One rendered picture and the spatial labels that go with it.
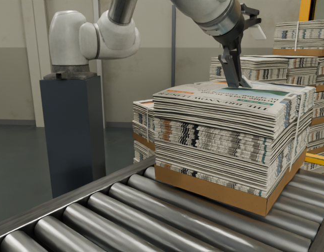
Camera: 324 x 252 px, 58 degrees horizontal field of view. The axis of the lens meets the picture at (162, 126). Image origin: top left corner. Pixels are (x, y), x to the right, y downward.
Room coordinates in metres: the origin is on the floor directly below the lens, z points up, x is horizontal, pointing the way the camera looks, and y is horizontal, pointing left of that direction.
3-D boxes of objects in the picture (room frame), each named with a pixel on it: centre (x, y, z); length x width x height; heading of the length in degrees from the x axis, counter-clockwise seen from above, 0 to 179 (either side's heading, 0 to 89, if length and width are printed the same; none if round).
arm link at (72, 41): (1.30, 0.39, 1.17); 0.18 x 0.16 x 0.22; 120
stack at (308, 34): (2.15, -1.04, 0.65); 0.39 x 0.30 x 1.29; 31
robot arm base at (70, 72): (1.27, 0.40, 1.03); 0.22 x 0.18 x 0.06; 175
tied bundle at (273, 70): (1.84, -0.53, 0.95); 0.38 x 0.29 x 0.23; 31
